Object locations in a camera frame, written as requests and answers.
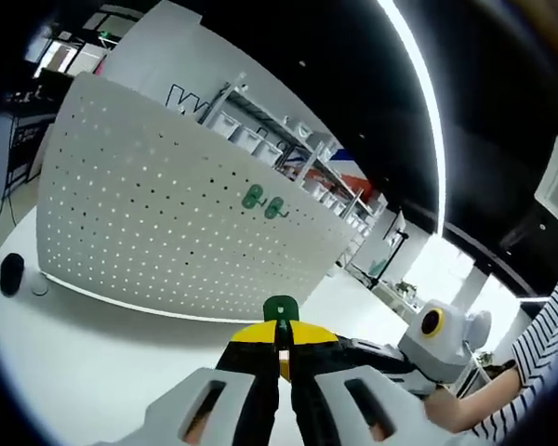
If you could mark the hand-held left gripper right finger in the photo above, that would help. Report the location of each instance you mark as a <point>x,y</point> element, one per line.
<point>335,399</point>

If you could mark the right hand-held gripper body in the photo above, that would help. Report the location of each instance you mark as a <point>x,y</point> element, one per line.
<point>437,344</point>

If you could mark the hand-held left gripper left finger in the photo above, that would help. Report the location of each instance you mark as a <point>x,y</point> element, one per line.
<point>246,385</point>

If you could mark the green hook assembly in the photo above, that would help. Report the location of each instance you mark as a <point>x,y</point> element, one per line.
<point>275,206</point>
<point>252,195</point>
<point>281,306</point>

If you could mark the white perforated mounting plate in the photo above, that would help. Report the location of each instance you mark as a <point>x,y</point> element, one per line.
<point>144,209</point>

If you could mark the green potted plant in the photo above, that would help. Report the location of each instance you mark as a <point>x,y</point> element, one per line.
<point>407,288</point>

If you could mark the operator in striped shirt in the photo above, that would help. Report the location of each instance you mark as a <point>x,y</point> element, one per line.
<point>544,344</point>

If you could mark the shelf rack with storage bins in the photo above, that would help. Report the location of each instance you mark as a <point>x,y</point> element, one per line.
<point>248,139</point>

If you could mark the long ceiling light strip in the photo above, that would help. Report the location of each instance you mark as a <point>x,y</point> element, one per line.
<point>428,93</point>

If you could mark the black cylinder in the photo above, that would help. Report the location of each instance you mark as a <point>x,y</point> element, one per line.
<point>11,274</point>

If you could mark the dark cabinet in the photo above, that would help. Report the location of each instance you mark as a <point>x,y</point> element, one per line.
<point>28,153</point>

